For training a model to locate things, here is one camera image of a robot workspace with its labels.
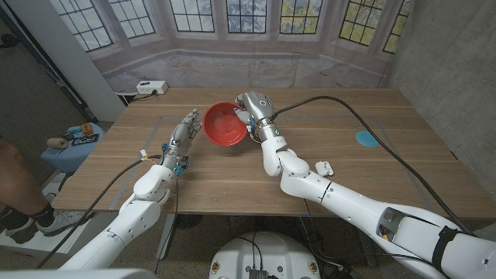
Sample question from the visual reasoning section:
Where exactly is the red bowl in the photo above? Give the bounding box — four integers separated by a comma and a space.
201, 101, 249, 147

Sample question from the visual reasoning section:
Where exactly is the brown roll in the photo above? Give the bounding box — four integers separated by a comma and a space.
46, 137, 69, 150

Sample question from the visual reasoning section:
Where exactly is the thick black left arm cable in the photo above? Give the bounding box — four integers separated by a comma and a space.
35, 154, 163, 269

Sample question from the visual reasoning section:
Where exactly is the black flat device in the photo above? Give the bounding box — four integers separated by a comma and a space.
71, 133, 100, 147

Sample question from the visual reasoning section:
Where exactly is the thin black left wrist cable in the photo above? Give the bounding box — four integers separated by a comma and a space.
153, 174, 180, 274

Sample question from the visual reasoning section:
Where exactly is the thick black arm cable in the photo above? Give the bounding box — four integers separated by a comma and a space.
270, 95, 476, 237
35, 154, 163, 269

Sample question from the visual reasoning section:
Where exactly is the person's bare leg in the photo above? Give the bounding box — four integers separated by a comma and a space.
0, 137, 51, 218

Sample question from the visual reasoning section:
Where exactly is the white floor mat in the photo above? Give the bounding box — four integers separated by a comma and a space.
0, 181, 98, 257

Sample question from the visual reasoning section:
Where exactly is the white robot shoulder cover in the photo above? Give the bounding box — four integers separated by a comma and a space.
0, 267, 158, 279

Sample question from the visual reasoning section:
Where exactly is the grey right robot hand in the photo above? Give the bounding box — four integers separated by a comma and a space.
233, 91, 281, 143

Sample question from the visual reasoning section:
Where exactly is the black power strip cable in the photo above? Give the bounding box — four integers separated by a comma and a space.
126, 89, 159, 105

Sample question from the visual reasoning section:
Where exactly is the grey table leg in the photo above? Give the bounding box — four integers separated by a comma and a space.
354, 217, 377, 267
157, 213, 178, 261

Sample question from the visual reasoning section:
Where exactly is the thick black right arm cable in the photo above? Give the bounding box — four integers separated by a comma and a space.
270, 95, 476, 237

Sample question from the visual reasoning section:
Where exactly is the printed bay window backdrop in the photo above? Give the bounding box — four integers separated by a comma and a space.
48, 0, 414, 94

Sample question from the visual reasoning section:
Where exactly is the white power strip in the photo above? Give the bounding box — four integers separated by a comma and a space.
136, 80, 169, 96

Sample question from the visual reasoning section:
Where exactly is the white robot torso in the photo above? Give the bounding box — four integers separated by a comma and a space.
208, 231, 322, 279

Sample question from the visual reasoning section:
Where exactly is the black round fan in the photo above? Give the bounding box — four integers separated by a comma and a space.
176, 214, 204, 230

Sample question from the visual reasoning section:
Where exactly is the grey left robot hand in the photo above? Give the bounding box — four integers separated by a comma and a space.
160, 108, 203, 175

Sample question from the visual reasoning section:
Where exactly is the blue padded stool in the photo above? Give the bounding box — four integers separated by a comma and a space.
40, 122, 106, 174

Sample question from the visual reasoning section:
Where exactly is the blue round disc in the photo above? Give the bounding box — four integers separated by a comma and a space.
355, 129, 381, 149

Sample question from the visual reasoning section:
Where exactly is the white AirPods case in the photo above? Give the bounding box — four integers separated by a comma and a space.
314, 160, 335, 177

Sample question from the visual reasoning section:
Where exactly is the grey white sneaker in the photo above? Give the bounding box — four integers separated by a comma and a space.
36, 211, 94, 237

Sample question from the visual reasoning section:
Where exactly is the dark grey sneaker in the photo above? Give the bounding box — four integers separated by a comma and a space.
0, 208, 40, 245

